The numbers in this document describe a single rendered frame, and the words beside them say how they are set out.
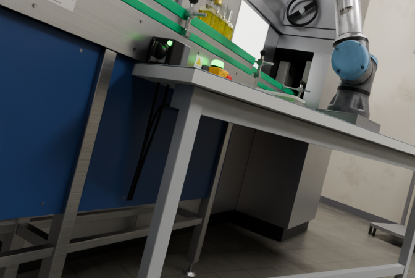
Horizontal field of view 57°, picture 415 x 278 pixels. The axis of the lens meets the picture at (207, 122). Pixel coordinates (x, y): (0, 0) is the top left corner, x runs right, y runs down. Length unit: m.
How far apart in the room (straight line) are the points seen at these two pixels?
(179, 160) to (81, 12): 0.40
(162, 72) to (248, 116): 0.26
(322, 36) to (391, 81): 2.40
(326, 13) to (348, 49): 1.33
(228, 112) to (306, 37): 1.72
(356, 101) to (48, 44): 1.02
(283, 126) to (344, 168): 3.85
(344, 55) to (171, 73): 0.65
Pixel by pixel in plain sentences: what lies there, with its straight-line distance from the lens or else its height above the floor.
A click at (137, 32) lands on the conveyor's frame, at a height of 0.82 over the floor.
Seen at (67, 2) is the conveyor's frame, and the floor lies 0.81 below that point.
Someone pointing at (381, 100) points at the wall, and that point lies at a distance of 4.90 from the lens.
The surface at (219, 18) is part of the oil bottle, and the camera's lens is 1.63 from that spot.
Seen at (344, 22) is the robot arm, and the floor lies 1.08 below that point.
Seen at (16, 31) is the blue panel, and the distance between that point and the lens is 0.86.
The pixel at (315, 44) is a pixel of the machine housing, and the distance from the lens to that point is 2.61.
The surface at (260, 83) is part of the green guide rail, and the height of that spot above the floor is 0.90.
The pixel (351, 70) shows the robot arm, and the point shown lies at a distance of 1.33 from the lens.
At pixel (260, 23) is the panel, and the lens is 2.35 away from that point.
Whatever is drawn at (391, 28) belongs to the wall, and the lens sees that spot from 5.15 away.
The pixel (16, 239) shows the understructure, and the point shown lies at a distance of 1.20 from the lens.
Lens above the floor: 0.64
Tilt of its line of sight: level
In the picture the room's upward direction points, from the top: 14 degrees clockwise
